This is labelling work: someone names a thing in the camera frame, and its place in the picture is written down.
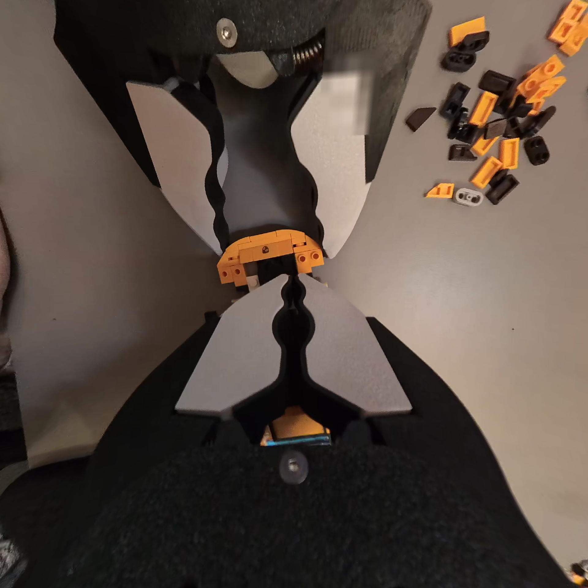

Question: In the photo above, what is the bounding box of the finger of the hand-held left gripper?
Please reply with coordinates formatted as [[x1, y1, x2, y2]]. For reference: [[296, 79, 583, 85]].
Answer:
[[291, 69, 374, 260], [126, 78, 228, 258]]

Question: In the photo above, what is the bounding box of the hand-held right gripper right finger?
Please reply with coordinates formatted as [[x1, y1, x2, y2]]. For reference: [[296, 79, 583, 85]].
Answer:
[[292, 274, 413, 420]]

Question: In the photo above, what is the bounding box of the pile of small lego pieces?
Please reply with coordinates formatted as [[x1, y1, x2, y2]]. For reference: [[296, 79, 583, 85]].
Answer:
[[405, 0, 588, 208]]

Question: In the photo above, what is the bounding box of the pink shirt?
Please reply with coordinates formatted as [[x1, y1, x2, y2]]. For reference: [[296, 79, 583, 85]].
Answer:
[[0, 212, 13, 368]]

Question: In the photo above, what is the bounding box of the orange lego car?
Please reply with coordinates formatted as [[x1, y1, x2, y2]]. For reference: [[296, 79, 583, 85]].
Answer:
[[216, 230, 331, 449]]

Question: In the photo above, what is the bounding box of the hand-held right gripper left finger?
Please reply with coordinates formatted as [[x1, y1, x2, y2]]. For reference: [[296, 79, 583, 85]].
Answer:
[[175, 274, 300, 421]]

